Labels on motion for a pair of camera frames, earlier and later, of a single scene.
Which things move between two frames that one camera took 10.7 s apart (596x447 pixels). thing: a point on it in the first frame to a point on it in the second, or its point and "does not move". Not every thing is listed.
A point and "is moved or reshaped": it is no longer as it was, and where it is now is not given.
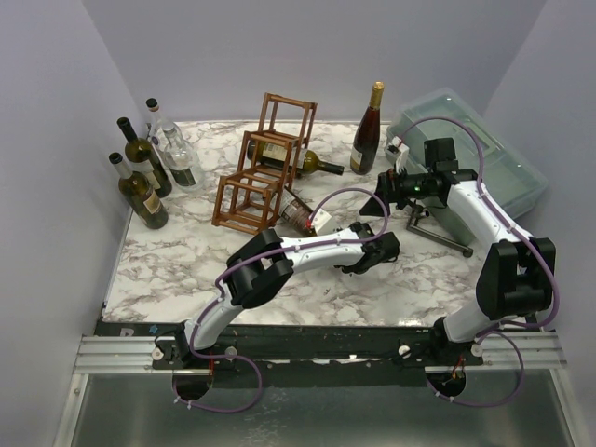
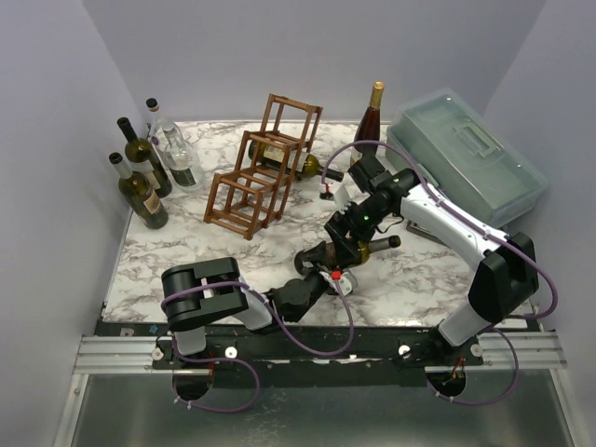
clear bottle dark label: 182,160 does not move
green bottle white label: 143,158 does not move
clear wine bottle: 155,127 does not move
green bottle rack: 294,211 is moved or reshaped
